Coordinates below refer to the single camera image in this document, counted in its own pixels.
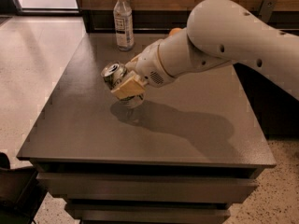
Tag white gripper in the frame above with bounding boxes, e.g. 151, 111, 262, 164
111, 39, 175, 100

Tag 7up soda can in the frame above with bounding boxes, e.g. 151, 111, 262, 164
101, 61, 145, 108

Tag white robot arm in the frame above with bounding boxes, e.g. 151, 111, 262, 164
109, 0, 299, 100

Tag clear plastic water bottle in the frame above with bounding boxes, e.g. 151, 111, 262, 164
113, 0, 135, 50

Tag orange fruit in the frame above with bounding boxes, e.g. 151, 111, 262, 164
169, 28, 182, 36

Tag upper grey drawer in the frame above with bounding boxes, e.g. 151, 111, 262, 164
37, 173, 257, 203

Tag grey drawer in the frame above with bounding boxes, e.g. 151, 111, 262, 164
65, 203, 230, 224
37, 173, 257, 203

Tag lower grey drawer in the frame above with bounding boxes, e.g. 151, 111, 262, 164
65, 203, 230, 224

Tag dark chair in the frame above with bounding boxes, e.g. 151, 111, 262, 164
0, 152, 47, 224

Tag metal wall bracket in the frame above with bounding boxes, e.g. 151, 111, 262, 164
257, 0, 278, 23

